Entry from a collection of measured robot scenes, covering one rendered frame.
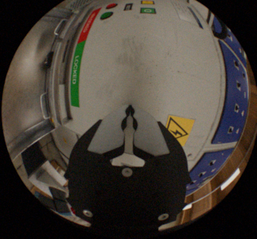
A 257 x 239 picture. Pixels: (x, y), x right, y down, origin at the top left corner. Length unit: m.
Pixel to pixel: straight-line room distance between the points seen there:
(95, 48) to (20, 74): 0.34
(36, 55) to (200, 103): 0.52
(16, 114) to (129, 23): 0.45
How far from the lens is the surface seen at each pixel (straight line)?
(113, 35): 0.17
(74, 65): 0.22
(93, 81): 0.16
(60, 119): 0.22
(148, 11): 0.21
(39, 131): 0.43
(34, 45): 0.45
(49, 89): 0.34
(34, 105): 0.41
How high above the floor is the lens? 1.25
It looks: 13 degrees down
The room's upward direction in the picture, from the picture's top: 100 degrees clockwise
